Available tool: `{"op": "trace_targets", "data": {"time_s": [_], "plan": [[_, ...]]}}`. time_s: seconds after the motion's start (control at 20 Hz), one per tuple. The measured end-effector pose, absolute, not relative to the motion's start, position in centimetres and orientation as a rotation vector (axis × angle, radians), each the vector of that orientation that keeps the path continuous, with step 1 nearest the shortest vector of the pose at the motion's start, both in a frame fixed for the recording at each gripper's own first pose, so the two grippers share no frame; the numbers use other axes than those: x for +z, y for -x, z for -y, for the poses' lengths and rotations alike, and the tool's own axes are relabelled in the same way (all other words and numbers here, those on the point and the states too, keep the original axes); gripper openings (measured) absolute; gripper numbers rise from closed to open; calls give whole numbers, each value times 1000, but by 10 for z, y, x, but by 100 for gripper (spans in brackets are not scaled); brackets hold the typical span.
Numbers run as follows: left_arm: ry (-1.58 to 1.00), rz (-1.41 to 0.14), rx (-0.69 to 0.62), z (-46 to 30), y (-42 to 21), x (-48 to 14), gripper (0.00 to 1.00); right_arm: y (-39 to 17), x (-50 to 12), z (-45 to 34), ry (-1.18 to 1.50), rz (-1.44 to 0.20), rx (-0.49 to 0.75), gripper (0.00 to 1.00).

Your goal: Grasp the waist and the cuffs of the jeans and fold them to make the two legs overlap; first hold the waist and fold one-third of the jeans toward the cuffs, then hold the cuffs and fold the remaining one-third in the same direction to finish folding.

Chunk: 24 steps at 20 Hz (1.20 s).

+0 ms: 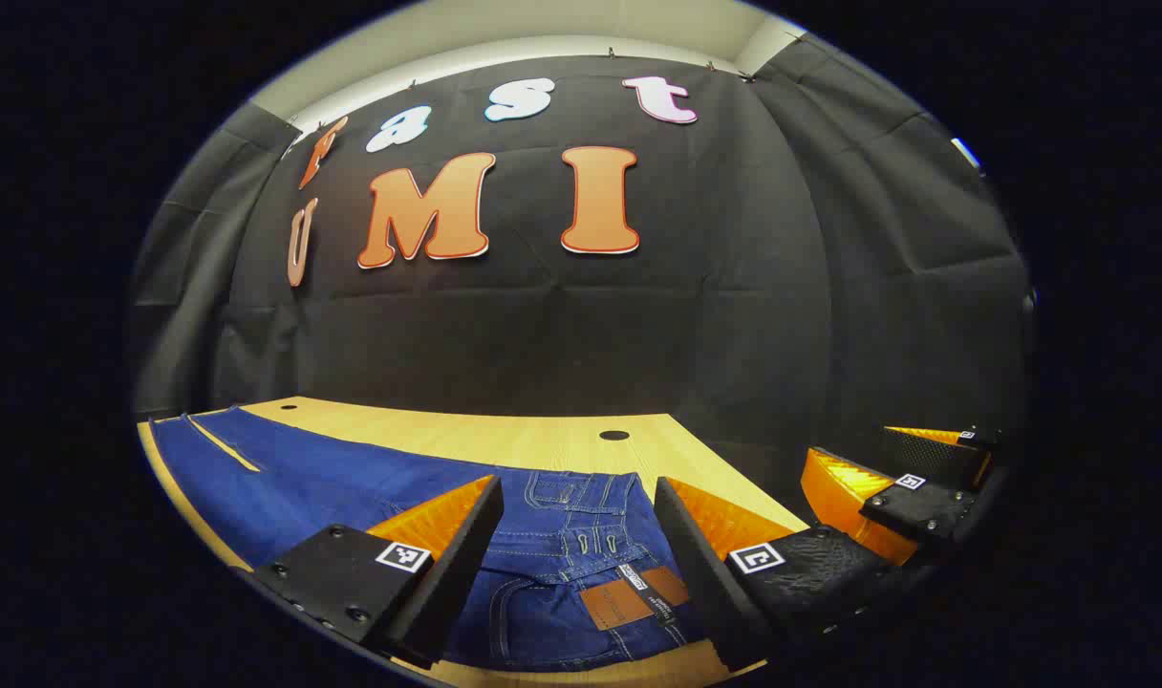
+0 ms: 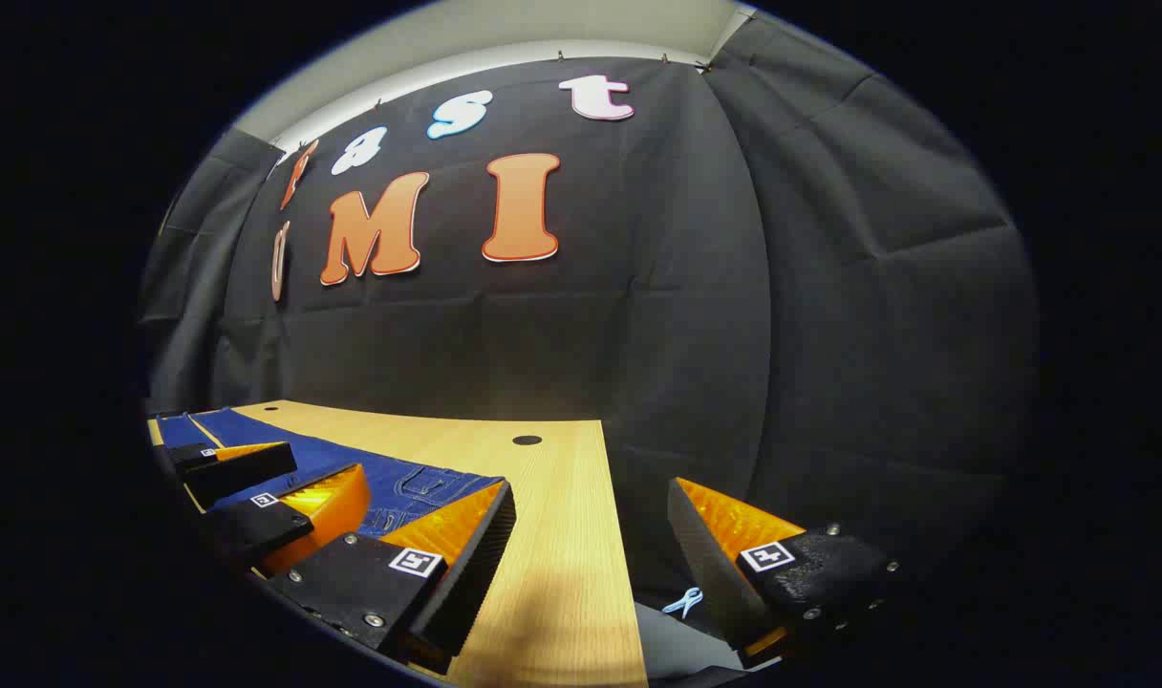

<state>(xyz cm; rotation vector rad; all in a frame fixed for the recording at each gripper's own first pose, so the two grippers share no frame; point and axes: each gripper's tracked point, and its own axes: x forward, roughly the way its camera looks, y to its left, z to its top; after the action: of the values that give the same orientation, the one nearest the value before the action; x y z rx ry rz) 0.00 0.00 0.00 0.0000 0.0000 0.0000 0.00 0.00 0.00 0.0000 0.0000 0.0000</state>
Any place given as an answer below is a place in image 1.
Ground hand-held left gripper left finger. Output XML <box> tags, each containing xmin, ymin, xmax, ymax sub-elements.
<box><xmin>252</xmin><ymin>474</ymin><xmax>506</xmax><ymax>670</ymax></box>

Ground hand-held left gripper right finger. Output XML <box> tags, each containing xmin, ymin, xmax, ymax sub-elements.
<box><xmin>653</xmin><ymin>476</ymin><xmax>916</xmax><ymax>672</ymax></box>

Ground blue denim jeans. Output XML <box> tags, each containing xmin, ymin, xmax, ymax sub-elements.
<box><xmin>149</xmin><ymin>406</ymin><xmax>706</xmax><ymax>672</ymax></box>

